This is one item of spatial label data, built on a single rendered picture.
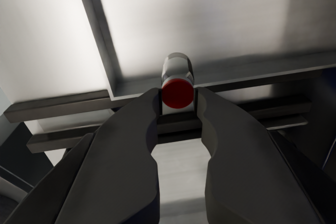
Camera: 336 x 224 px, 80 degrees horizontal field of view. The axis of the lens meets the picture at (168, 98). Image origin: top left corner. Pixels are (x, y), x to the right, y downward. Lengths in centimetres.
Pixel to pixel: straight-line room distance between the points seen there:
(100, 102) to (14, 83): 11
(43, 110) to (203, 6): 23
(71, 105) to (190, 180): 25
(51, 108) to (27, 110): 3
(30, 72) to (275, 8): 29
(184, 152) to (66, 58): 22
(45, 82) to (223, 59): 22
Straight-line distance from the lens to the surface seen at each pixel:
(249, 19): 26
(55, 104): 28
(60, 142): 32
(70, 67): 27
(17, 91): 32
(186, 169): 38
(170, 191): 43
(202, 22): 24
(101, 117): 30
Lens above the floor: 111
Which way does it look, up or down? 57 degrees down
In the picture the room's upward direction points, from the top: 172 degrees clockwise
